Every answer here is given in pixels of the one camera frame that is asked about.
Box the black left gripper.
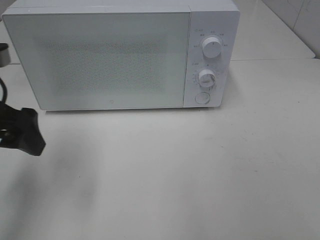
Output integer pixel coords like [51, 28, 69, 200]
[0, 103, 46, 156]

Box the white microwave door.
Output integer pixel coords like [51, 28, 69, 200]
[3, 12, 190, 111]

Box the round door release button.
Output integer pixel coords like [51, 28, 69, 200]
[195, 92, 211, 105]

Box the white timer knob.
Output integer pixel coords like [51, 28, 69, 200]
[198, 69, 216, 88]

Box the upper white power knob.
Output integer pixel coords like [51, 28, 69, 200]
[201, 36, 222, 59]

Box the white microwave oven body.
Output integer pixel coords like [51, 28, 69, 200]
[1, 0, 240, 110]

